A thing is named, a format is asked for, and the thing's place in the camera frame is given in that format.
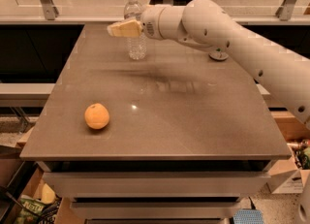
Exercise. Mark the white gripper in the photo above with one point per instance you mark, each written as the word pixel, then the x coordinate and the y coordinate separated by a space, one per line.
pixel 150 21

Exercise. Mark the clear plastic water bottle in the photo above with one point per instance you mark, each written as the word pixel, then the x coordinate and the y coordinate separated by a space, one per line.
pixel 136 45

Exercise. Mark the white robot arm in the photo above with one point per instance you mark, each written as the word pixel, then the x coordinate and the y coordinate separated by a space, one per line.
pixel 202 24

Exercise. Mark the green white soda can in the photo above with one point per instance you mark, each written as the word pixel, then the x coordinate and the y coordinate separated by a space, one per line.
pixel 218 55

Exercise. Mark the orange fruit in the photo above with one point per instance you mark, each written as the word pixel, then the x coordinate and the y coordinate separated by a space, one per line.
pixel 96 116

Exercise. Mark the upper grey drawer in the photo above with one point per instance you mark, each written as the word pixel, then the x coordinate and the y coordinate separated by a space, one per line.
pixel 151 184

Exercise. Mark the grey drawer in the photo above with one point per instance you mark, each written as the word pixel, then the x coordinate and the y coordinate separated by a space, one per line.
pixel 165 210
pixel 151 184

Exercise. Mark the cardboard box left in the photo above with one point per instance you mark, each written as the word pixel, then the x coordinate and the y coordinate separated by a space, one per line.
pixel 29 186

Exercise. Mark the cardboard box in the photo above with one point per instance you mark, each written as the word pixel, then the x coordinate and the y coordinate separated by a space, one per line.
pixel 287 176
pixel 29 186

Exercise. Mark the lower grey drawer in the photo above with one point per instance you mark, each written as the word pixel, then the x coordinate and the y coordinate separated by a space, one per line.
pixel 165 210

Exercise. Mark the yellow object in box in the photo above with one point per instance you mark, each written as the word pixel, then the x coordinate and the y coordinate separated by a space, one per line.
pixel 48 195

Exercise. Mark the green snack bag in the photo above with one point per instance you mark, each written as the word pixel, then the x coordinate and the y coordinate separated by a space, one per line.
pixel 30 212

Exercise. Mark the cardboard box right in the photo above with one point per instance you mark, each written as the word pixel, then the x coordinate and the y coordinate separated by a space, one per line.
pixel 287 176

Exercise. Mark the blue perforated mat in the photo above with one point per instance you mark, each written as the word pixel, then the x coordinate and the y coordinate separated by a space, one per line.
pixel 248 216

